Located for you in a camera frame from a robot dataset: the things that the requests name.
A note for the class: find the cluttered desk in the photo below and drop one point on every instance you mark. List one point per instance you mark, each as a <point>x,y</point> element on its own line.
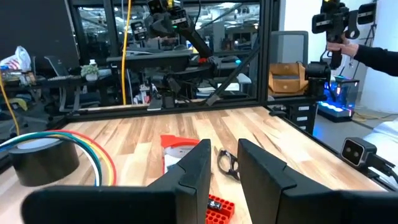
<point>37,81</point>

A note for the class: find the red and white tape package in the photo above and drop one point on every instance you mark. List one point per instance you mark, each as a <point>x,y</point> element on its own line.
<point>177,149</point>

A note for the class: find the black tape roll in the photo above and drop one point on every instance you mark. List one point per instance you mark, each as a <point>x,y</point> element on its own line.
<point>43,165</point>

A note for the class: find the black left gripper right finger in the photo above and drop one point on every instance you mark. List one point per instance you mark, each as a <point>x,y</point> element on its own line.
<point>311,205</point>

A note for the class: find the black leader arm base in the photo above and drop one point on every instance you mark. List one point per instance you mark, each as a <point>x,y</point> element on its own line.
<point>317,74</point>

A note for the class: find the person's hand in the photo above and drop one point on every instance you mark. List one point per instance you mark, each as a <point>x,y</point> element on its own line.
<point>342,48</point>

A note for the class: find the white cloth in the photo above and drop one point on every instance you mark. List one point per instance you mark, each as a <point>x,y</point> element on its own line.
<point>385,137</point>

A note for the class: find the black handheld leader gripper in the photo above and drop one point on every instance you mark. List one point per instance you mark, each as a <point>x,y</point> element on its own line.
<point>334,21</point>

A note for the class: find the black office chair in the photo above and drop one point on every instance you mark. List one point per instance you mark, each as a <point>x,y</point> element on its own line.
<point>62,93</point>

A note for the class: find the grey panel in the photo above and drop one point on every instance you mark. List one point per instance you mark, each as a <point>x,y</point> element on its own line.
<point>289,46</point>

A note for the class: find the black-framed clear safety glasses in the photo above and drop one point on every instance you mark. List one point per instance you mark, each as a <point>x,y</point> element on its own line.
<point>225,165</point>

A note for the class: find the cardboard box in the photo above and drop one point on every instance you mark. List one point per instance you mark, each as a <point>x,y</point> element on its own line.
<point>287,77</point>

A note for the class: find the plant in white pot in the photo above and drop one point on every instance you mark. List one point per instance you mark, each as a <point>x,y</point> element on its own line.
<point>90,73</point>

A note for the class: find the white plastic bag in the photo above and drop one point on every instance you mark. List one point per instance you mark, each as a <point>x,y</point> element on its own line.
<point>17,59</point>

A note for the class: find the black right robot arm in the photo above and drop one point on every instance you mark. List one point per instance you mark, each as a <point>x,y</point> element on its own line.
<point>199,43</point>

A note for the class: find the computer tower with blue lights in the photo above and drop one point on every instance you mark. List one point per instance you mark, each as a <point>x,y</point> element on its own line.
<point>340,96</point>

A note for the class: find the person's forearm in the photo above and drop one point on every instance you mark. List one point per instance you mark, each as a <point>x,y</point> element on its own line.
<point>379,59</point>

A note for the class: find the chrome socket bit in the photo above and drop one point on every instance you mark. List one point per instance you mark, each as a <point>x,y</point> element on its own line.
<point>214,204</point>

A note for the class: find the red bit holder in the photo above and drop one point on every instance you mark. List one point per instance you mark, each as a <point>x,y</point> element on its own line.
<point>222,214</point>

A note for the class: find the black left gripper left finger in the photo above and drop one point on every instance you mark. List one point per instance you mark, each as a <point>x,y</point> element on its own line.
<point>124,205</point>

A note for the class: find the black wall panel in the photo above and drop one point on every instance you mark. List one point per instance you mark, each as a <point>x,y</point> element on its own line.
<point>31,25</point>

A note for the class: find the black table-level camera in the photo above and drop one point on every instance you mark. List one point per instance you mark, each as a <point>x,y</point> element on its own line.
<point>354,152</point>

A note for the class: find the black drawer unit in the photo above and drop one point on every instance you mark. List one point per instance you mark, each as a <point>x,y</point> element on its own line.
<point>300,118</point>

